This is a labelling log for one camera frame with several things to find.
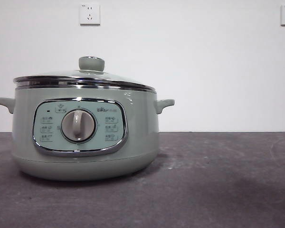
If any pale green electric pot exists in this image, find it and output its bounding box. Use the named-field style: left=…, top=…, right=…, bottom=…
left=0, top=83, right=175, bottom=182

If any glass lid with green knob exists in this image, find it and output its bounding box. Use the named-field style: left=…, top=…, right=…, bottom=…
left=13, top=56, right=157, bottom=93

